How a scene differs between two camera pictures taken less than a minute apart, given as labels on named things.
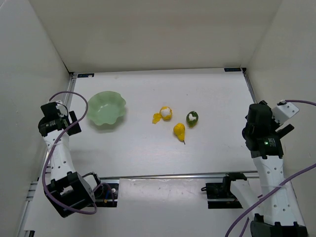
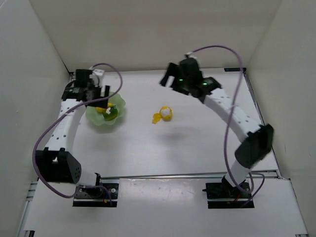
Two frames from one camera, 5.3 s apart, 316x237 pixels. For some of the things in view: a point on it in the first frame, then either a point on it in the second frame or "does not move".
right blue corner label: (232, 69) does not move
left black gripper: (74, 122) → (98, 94)
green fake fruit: (191, 118) → (113, 112)
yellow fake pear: (179, 130) → (100, 110)
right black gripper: (285, 130) → (170, 74)
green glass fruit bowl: (105, 106) does not move
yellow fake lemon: (165, 113) does not move
